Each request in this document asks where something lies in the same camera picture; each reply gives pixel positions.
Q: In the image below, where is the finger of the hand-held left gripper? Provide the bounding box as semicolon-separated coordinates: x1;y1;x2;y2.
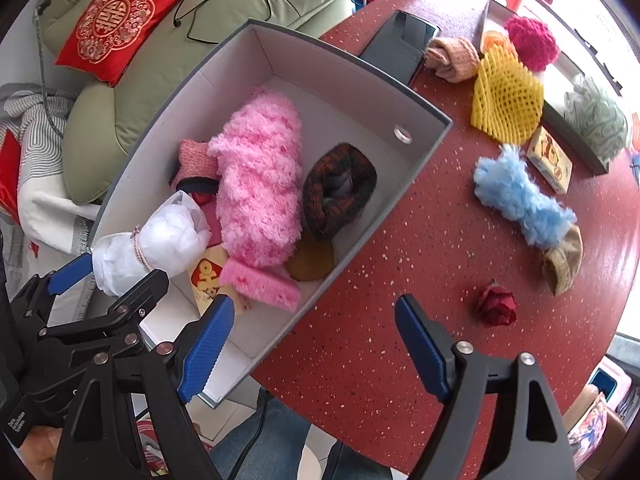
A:
37;269;171;361
10;254;95;331

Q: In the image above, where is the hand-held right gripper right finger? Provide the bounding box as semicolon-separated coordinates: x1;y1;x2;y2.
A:
394;294;581;480

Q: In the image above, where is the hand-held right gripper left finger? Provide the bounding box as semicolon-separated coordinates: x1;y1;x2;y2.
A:
54;294;236;480

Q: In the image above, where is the white plastic bundle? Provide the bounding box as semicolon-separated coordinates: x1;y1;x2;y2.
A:
91;194;212;297

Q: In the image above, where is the printed tissue packet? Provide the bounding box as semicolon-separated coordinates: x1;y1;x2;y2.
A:
526;126;573;195
187;245;251;317

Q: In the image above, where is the pink sponge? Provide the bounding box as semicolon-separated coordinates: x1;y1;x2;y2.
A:
218;258;302;312

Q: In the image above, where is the round brown pad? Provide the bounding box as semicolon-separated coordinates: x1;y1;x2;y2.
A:
285;239;335;282

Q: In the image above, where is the pink sock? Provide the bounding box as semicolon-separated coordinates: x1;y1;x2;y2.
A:
170;139;221;196

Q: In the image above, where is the pink fluffy cloth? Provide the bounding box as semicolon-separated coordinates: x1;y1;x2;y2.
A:
207;87;304;267

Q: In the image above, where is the dark red black knitted sock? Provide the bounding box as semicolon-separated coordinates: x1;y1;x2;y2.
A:
301;143;378;242

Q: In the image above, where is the grey cardboard box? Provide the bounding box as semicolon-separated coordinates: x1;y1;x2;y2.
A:
90;19;453;408

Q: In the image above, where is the person's left hand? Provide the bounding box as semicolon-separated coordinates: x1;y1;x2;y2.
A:
22;426;63;476

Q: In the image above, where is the dried red rose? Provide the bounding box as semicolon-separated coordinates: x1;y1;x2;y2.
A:
475;280;517;328

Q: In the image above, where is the person's left leg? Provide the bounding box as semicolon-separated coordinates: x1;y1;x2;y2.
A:
207;387;313;480

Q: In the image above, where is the person's leg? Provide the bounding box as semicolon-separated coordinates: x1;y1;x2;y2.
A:
207;387;313;480
325;440;396;480

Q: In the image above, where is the person's right leg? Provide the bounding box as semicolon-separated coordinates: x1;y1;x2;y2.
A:
325;440;396;480

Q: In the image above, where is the grey striped white blanket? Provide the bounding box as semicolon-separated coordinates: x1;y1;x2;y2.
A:
0;82;101;281

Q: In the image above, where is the tan sock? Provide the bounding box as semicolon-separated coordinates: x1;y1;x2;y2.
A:
542;224;584;297

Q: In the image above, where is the blue fluffy cloth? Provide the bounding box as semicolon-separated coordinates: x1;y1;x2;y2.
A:
472;144;577;250

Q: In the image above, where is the patterned seat cushion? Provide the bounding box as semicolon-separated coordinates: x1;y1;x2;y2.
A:
567;392;608;471

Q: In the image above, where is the pale green sofa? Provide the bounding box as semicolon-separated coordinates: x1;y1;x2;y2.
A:
37;0;356;206

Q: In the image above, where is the red embroidered cushion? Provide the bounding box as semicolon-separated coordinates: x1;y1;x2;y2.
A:
54;0;193;87

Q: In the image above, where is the yellow foam net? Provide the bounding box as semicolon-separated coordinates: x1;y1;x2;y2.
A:
470;44;545;145

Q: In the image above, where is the pale green fluffy cloth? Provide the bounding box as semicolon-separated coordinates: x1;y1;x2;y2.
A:
564;74;630;166

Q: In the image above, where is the peach sock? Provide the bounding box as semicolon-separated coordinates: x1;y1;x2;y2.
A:
424;36;481;84

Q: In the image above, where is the grey box lid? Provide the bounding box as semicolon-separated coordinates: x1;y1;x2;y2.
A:
480;0;631;177

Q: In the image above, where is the black phone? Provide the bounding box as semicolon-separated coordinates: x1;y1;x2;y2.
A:
359;9;442;86

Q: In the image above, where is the orange knitted item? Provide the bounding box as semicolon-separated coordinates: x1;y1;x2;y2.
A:
481;30;518;58

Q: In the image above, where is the magenta knitted ball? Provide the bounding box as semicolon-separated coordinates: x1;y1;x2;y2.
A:
504;15;560;73

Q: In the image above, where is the black power cable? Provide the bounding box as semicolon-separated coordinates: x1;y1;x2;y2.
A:
235;400;268;480

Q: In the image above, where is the grey cable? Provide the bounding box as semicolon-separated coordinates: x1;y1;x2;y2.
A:
34;0;66;136

